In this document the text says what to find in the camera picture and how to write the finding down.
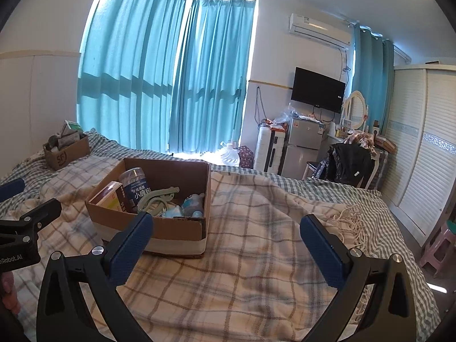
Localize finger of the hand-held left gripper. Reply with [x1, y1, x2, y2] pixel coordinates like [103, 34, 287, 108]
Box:
[0, 179, 25, 202]
[0, 198, 62, 237]

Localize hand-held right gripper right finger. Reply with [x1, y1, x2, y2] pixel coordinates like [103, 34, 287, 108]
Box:
[299, 214, 418, 342]

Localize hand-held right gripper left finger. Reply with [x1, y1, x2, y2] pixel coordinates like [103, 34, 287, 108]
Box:
[36, 211, 154, 342]

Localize large cardboard box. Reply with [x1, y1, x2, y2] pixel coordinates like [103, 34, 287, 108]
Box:
[85, 157, 212, 259]

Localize red and white medicine box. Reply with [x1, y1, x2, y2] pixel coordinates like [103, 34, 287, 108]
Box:
[87, 181, 125, 211]

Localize dark blue canister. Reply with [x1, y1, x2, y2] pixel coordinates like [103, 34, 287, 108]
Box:
[119, 167, 154, 213]

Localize person's left hand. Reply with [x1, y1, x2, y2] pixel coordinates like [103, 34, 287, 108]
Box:
[0, 272, 20, 312]

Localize small cardboard box with clutter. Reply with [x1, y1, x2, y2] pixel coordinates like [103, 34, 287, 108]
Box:
[43, 133, 90, 172]

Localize plaid fringed blanket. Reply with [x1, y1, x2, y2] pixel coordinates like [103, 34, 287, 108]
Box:
[0, 155, 364, 342]

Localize white chair with dark seat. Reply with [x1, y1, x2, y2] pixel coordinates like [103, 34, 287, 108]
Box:
[303, 160, 321, 180]

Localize green and white carton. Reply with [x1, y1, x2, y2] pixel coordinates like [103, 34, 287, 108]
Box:
[60, 120, 82, 138]

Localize black jacket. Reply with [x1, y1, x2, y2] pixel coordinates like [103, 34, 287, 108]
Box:
[313, 143, 374, 189]

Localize silver small fridge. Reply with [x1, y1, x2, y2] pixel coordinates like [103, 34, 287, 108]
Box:
[285, 117, 325, 180]

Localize white suitcase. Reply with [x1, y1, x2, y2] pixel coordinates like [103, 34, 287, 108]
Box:
[254, 126, 289, 175]

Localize floral cloth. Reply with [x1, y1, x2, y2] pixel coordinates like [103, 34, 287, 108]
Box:
[344, 130, 374, 148]

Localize dark floral bag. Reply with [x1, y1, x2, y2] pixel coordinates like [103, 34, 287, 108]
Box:
[237, 145, 255, 169]

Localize pink plastic stool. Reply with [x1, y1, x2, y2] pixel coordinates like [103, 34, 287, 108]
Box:
[418, 221, 456, 278]

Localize brown flat box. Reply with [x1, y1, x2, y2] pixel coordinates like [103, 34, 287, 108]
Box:
[374, 135, 397, 152]

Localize clear water jug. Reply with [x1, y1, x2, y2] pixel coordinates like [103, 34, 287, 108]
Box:
[217, 142, 243, 166]

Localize clear plastic bag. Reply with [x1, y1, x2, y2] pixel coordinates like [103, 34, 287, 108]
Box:
[272, 103, 294, 125]

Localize white oval mirror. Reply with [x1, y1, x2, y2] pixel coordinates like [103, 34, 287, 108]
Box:
[341, 91, 369, 132]

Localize white louvred wardrobe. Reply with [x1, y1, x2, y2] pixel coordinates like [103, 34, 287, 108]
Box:
[379, 62, 456, 237]

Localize wide teal curtain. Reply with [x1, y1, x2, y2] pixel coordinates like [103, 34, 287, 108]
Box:
[76, 0, 189, 154]

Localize teal curtain with eyelets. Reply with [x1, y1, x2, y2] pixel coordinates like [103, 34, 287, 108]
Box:
[351, 25, 395, 132]

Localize narrow teal curtain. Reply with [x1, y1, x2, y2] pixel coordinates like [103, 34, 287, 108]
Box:
[167, 0, 257, 155]

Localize white air conditioner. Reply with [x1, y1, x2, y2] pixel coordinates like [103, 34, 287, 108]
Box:
[288, 13, 351, 48]

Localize hanging wall cable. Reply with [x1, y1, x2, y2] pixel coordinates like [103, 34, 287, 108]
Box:
[254, 85, 268, 126]

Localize black wall television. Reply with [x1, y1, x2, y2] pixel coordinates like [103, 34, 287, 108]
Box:
[291, 66, 346, 114]

